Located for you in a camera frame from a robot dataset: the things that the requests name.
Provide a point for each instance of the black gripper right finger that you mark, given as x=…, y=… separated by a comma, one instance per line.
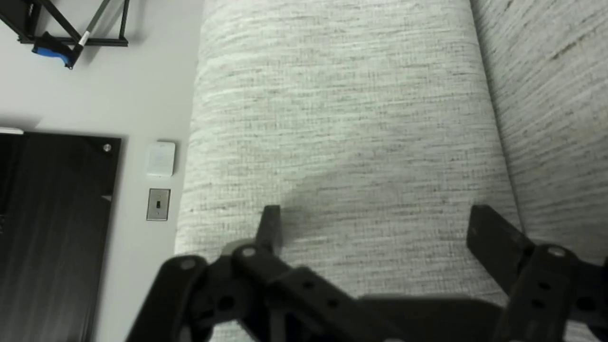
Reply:
x=538, y=285

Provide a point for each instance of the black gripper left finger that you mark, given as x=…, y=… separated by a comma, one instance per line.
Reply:
x=190, y=285

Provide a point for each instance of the grey fabric sofa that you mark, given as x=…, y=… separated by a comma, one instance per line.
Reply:
x=348, y=126

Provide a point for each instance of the dark wooden door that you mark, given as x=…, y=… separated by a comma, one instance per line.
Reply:
x=50, y=240

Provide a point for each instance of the blue plastic clamp piece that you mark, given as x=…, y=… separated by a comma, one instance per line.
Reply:
x=54, y=54

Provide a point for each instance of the grey metal wall plate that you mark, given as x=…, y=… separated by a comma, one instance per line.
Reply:
x=158, y=204

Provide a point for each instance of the white wall switch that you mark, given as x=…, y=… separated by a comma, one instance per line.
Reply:
x=160, y=158

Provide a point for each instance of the black metal bar frame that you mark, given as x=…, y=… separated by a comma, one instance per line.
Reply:
x=27, y=21

